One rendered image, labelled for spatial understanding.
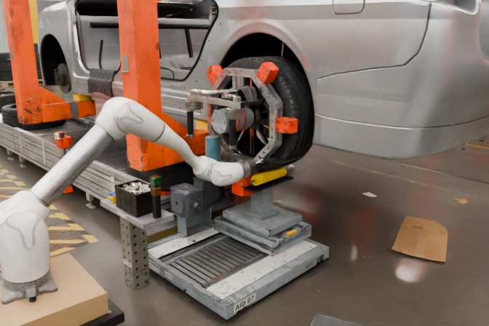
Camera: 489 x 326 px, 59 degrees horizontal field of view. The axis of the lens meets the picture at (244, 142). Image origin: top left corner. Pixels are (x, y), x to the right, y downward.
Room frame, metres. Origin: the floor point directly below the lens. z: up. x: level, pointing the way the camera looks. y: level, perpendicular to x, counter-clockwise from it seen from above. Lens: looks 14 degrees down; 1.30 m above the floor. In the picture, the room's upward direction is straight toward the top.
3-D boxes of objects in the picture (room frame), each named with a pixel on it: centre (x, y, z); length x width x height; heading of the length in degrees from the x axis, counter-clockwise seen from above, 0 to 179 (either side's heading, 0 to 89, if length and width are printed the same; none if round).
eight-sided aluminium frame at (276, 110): (2.38, 0.01, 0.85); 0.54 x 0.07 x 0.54; 45
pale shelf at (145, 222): (2.05, 0.56, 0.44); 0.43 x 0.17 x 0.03; 45
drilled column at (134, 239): (2.07, 0.58, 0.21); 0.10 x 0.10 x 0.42; 45
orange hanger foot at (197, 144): (2.76, 0.36, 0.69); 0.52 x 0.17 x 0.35; 135
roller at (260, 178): (2.37, -0.14, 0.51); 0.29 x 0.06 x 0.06; 135
